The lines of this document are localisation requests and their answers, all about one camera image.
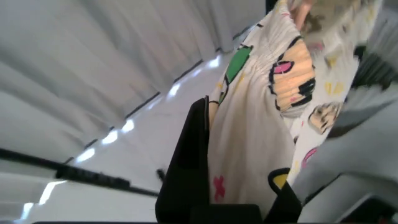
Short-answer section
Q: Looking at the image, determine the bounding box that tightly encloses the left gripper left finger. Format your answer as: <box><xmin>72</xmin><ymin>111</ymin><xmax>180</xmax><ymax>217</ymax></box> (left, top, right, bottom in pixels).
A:
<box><xmin>155</xmin><ymin>96</ymin><xmax>211</xmax><ymax>222</ymax></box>

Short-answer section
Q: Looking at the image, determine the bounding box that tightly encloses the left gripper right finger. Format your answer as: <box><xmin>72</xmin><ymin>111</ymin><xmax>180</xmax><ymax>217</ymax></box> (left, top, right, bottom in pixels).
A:
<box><xmin>264</xmin><ymin>181</ymin><xmax>302</xmax><ymax>222</ymax></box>

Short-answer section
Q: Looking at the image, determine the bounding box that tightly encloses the cream printed garment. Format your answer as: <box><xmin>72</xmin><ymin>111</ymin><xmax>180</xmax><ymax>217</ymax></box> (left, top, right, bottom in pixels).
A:
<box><xmin>206</xmin><ymin>0</ymin><xmax>386</xmax><ymax>218</ymax></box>

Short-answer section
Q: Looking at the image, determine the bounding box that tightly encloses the black clothes rack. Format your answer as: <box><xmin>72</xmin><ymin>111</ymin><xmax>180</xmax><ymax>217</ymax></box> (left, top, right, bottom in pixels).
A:
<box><xmin>0</xmin><ymin>0</ymin><xmax>277</xmax><ymax>197</ymax></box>

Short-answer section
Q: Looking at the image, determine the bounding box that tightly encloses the white curtain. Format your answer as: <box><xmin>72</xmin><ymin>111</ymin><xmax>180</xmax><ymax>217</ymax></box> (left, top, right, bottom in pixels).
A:
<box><xmin>0</xmin><ymin>0</ymin><xmax>268</xmax><ymax>164</ymax></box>

